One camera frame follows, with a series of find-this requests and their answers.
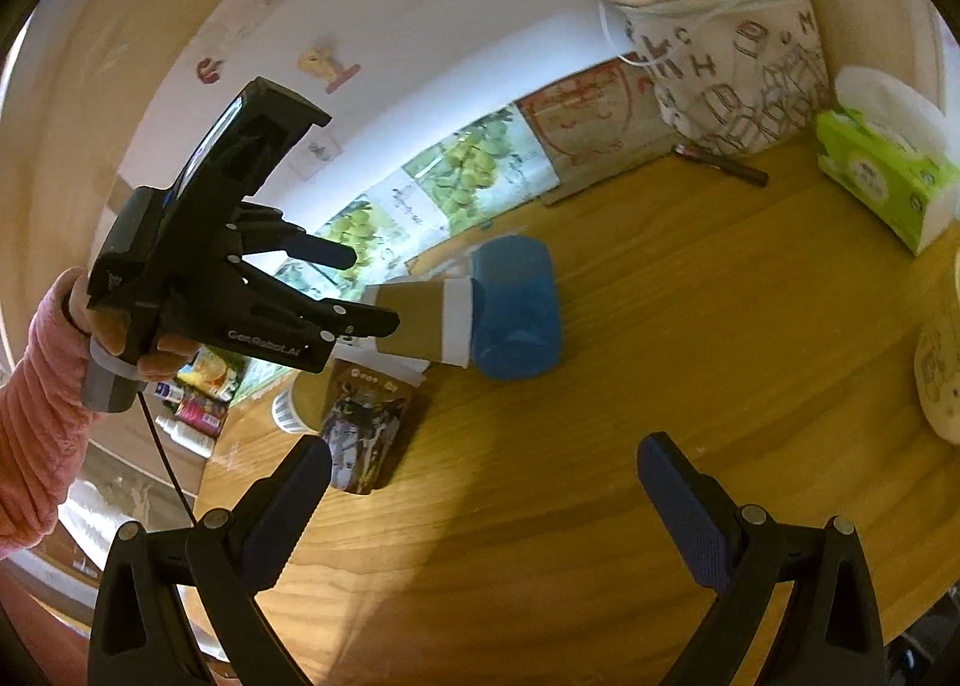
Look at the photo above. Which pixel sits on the dark printed cup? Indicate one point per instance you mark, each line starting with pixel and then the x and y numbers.
pixel 364 431

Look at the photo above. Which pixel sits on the brown paper cup white rim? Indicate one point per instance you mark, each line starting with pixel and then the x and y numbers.
pixel 420 319

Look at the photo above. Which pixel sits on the yellow wall sticker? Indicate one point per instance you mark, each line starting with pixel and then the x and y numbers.
pixel 326 68

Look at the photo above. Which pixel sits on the printed canvas bag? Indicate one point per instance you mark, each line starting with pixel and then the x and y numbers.
pixel 735 79

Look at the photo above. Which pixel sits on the red print cardboard box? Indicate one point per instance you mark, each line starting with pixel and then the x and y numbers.
pixel 592 124

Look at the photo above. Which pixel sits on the person's left hand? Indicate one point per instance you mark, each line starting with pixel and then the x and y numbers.
pixel 161 356

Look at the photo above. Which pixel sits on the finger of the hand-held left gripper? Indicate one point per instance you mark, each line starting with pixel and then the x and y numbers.
pixel 322 253
pixel 360 321

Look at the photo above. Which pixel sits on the dark pen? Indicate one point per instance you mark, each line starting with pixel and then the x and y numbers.
pixel 720 163

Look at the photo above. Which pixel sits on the yellow snack packet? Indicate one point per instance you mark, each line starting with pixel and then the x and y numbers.
pixel 206 373

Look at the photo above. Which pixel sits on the blue cup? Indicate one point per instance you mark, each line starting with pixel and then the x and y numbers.
pixel 517 311

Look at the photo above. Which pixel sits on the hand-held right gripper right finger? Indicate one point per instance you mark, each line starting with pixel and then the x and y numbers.
pixel 682 506

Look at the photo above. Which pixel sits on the white bottle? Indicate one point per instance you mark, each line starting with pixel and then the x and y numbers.
pixel 184 435

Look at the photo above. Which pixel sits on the pale yellow round container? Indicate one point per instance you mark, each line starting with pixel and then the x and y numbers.
pixel 941 371

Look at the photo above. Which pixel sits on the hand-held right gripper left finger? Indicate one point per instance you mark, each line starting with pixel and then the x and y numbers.
pixel 289 506

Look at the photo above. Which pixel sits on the green tissue pack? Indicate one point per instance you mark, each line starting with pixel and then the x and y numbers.
pixel 885 169

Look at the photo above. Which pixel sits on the fruit print carton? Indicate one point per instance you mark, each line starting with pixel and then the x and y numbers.
pixel 457 169

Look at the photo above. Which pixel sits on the red wall sticker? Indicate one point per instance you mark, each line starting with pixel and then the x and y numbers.
pixel 210 71

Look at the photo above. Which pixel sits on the small pale wall sticker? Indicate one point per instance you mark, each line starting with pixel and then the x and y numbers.
pixel 322 150

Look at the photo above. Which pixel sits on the white ribbed cup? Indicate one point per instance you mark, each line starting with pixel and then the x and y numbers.
pixel 289 412

